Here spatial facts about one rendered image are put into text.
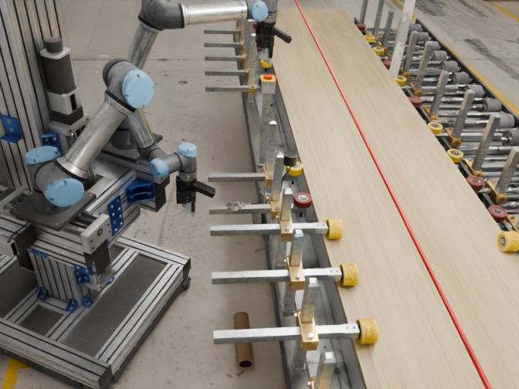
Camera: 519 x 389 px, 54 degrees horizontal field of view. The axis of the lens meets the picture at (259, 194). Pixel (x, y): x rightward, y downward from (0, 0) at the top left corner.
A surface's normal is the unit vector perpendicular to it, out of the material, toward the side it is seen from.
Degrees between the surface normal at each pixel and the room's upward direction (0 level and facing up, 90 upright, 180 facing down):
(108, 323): 0
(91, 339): 0
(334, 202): 0
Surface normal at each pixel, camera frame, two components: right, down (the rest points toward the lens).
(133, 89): 0.71, 0.40
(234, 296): 0.06, -0.79
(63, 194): 0.55, 0.60
